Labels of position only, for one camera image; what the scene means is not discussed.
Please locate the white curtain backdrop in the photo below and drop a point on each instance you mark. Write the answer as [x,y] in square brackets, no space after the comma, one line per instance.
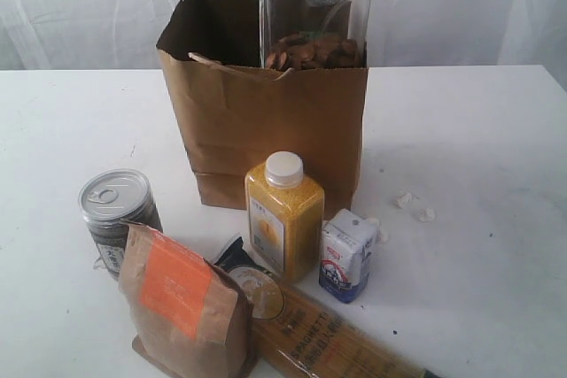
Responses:
[100,34]

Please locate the white paper scrap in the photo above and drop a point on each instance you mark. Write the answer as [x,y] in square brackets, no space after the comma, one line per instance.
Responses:
[403,200]
[426,215]

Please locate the white paper scrap right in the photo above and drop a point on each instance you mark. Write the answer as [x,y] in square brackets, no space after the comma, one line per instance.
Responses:
[426,215]

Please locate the white paper scrap left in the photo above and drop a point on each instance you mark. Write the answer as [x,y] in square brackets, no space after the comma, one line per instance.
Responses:
[403,200]

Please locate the small white blue salt pack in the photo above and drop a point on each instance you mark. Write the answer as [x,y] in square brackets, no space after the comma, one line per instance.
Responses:
[347,244]

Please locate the yellow grain bottle white cap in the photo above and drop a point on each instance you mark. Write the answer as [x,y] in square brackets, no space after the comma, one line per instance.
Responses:
[285,212]

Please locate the brown pouch with orange label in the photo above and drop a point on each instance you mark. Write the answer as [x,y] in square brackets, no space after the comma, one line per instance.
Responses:
[191,318]

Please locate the dark can with pull-tab lid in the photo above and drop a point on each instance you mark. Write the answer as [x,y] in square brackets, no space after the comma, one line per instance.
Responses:
[108,202]

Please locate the clear nut jar gold lid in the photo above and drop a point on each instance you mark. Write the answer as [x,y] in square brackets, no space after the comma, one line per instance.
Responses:
[313,34]

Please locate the spaghetti packet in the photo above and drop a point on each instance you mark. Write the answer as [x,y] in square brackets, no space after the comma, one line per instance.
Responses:
[299,336]

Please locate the brown paper shopping bag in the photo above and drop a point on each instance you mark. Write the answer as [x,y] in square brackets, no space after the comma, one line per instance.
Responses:
[233,113]

